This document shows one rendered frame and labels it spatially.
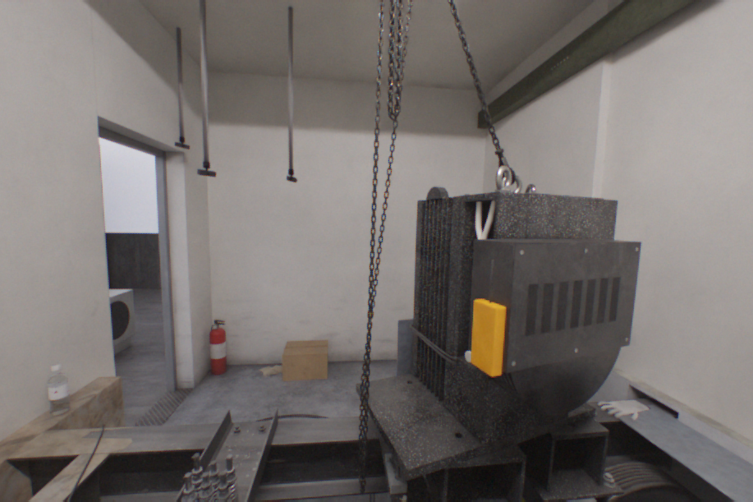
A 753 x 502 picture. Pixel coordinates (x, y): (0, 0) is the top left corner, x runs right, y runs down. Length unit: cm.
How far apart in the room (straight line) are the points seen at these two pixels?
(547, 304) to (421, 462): 52
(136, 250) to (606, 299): 781
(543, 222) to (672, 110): 127
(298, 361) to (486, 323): 252
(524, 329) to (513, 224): 28
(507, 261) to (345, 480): 121
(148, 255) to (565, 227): 758
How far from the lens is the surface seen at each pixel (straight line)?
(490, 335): 74
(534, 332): 80
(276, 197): 320
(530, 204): 93
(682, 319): 200
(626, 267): 104
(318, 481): 161
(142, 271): 799
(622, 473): 164
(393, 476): 121
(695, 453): 185
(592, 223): 114
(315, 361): 309
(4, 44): 198
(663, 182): 206
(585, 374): 102
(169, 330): 317
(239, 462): 138
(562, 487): 139
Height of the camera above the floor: 153
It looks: 6 degrees down
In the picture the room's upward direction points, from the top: 1 degrees clockwise
